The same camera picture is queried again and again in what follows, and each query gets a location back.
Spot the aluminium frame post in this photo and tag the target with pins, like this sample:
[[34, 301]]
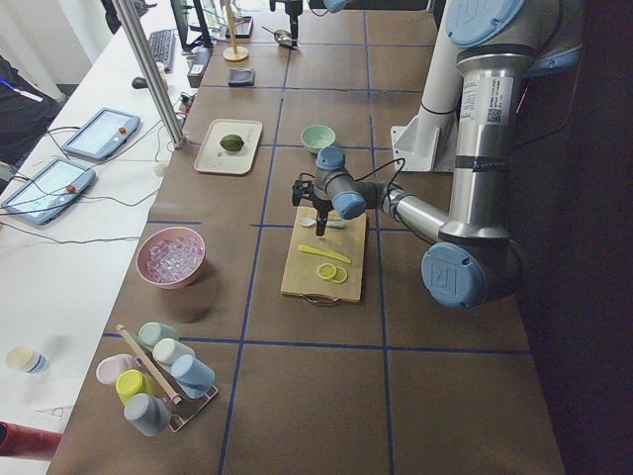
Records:
[[131, 24]]

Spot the paper cup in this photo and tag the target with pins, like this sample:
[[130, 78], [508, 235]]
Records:
[[25, 358]]

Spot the black keyboard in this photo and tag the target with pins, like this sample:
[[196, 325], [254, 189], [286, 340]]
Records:
[[162, 46]]

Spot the yellow cup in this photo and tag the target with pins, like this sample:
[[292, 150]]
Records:
[[132, 382]]

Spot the mint green bowl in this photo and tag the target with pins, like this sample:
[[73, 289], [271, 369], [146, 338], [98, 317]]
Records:
[[315, 137]]

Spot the pink cup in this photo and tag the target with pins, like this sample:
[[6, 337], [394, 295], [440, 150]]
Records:
[[109, 369]]

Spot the dark grey square dish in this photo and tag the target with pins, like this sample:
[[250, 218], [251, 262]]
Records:
[[241, 77]]

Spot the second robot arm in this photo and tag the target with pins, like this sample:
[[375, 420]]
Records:
[[294, 9]]

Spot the wooden stand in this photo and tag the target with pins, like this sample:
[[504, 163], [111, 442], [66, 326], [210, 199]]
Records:
[[233, 53]]

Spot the cream rabbit tray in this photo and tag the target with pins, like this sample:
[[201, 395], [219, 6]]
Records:
[[211, 158]]

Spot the bamboo cutting board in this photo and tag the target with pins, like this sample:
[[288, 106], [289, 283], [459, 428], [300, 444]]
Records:
[[300, 273]]

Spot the yellow plastic knife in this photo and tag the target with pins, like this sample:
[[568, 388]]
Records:
[[325, 253]]

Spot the clear ice cubes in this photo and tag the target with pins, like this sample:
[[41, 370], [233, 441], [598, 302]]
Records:
[[172, 260]]

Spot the teach pendant tablet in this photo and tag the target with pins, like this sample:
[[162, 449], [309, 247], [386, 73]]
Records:
[[49, 192], [102, 135]]

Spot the white plastic spoon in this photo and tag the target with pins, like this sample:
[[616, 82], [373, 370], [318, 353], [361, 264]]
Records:
[[312, 223]]

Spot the far teach pendant tablet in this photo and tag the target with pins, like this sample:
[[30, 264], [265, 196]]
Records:
[[102, 135]]

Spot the metal cutting board handle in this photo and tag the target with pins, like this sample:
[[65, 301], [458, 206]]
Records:
[[320, 301]]

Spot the black computer mouse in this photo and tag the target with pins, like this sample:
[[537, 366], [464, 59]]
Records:
[[139, 83]]

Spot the red object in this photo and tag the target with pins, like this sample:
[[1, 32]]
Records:
[[28, 442]]

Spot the pink bowl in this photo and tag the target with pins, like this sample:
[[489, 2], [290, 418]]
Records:
[[170, 233]]

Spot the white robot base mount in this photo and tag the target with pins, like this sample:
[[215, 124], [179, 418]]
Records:
[[427, 143]]

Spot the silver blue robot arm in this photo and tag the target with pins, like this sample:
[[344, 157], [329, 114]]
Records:
[[466, 120]]

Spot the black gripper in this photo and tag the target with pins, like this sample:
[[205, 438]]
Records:
[[322, 203]]

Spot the green cup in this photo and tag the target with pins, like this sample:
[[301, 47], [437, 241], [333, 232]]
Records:
[[151, 333]]

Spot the metal scoop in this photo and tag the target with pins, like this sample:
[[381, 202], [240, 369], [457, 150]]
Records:
[[282, 37]]

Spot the light blue cup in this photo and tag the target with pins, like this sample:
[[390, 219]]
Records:
[[194, 376]]

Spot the grey cup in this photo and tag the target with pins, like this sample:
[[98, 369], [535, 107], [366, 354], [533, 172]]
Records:
[[147, 414]]

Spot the black monitor stand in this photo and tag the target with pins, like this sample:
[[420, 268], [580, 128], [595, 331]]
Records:
[[191, 25]]

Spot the near teach pendant tablet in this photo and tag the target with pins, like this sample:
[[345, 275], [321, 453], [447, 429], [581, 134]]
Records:
[[49, 192]]

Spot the white cup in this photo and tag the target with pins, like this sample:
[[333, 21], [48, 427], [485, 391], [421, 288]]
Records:
[[168, 350]]

